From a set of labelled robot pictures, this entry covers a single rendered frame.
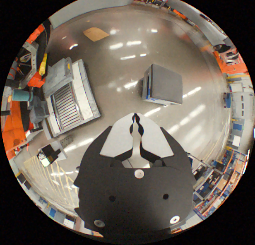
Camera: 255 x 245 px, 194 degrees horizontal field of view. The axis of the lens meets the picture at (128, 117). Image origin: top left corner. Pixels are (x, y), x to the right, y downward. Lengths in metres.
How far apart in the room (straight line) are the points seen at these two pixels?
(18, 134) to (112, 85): 1.26
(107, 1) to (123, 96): 0.95
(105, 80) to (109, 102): 0.29
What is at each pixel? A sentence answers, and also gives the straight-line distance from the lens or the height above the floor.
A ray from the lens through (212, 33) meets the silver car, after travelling 2.07.
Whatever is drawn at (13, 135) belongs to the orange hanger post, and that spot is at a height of 0.72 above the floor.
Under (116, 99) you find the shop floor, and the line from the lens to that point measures 0.92.
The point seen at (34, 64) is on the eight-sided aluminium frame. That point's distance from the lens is 0.74.
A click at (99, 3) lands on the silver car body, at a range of 0.65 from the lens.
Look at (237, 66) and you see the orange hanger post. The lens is 3.03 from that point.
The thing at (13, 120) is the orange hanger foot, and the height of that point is 0.66.
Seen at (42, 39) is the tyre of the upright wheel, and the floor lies 0.75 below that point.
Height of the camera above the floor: 0.91
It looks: 80 degrees down
